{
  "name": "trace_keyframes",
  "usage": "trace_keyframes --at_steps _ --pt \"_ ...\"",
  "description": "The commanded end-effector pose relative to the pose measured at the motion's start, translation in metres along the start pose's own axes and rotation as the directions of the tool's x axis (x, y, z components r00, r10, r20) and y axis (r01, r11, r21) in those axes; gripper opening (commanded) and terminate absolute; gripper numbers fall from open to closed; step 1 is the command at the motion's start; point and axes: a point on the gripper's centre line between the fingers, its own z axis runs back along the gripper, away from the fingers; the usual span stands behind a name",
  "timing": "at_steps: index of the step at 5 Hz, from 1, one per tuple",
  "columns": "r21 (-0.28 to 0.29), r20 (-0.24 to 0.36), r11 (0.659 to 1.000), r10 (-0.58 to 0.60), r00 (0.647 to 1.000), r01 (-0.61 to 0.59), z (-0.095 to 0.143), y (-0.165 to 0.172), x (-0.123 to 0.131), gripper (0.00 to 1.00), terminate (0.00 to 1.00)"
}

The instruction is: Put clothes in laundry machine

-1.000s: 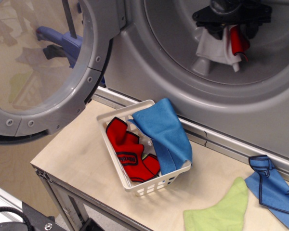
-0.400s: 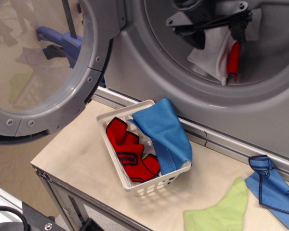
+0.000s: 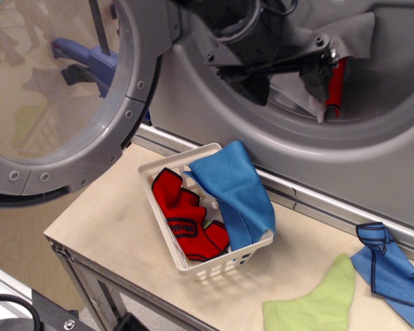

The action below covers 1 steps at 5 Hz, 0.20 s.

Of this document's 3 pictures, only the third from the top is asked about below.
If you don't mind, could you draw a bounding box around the light green cloth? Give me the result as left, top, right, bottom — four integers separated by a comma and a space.
262, 254, 355, 330

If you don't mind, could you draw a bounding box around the grey cloth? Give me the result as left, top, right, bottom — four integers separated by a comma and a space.
268, 12, 375, 123

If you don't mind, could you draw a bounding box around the red shirt with black trim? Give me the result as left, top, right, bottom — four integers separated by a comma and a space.
151, 168, 229, 262

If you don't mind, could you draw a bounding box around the blue shirt with black outline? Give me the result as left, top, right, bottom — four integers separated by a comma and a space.
351, 222, 414, 328

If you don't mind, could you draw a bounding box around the black braided cable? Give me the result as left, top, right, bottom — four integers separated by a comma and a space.
0, 293, 42, 331

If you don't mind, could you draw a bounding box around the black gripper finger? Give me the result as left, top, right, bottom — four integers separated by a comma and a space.
299, 62, 334, 103
224, 74, 270, 106

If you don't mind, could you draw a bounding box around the white plastic laundry basket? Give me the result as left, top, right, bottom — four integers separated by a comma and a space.
138, 143, 275, 281

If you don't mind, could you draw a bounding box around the grey round machine door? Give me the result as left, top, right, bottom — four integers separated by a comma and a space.
0, 1, 179, 208

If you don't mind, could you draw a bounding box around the aluminium table frame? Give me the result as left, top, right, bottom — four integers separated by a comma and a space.
0, 123, 414, 331

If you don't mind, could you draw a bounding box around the grey toy washing machine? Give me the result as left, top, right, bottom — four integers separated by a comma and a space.
150, 1, 414, 228

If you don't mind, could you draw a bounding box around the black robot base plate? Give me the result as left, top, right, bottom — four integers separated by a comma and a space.
0, 288, 80, 331

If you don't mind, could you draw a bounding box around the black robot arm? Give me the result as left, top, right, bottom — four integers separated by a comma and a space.
176, 1, 337, 106

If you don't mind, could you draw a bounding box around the small red cloth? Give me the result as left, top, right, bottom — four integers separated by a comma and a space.
325, 57, 348, 119

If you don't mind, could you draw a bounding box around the plain blue cloth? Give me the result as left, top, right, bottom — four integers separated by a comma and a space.
184, 141, 276, 251

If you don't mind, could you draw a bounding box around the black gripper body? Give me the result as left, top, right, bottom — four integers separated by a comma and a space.
206, 32, 338, 81

